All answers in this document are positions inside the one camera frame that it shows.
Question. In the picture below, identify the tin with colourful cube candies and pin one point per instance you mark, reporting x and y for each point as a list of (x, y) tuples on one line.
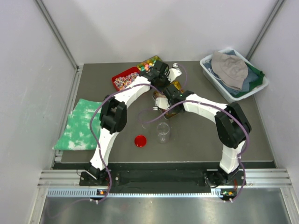
[(145, 65)]

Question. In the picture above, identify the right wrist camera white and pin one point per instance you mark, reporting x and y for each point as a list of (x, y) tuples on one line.
[(161, 104)]

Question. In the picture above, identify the white plastic basket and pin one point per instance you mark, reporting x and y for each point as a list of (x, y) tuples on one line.
[(216, 81)]

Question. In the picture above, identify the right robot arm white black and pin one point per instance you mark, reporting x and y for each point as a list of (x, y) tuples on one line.
[(232, 126)]

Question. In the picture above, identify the blue-grey garment in basket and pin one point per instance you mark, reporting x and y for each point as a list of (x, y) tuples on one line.
[(246, 84)]

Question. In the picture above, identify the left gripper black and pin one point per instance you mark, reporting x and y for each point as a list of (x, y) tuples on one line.
[(167, 81)]

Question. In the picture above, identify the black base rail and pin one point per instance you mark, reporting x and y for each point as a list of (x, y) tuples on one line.
[(162, 177)]

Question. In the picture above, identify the golden tin with star candies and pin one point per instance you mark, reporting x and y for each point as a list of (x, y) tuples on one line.
[(172, 112)]

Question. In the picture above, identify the red jar lid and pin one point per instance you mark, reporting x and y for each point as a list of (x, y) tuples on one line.
[(140, 141)]

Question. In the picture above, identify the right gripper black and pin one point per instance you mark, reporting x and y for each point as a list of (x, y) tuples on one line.
[(170, 102)]

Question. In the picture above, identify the green garment in basket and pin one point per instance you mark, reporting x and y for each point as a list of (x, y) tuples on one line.
[(254, 84)]

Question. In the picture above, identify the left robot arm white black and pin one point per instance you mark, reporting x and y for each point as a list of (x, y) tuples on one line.
[(111, 117)]

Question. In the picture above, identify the red tin with lollipops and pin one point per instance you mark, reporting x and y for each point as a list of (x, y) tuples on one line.
[(125, 78)]

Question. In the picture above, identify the green white cloth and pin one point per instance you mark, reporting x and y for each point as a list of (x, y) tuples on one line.
[(77, 135)]

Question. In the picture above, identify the beige bucket hat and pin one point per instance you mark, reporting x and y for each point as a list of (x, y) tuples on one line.
[(231, 69)]

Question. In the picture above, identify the clear plastic jar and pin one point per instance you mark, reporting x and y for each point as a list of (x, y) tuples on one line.
[(163, 132)]

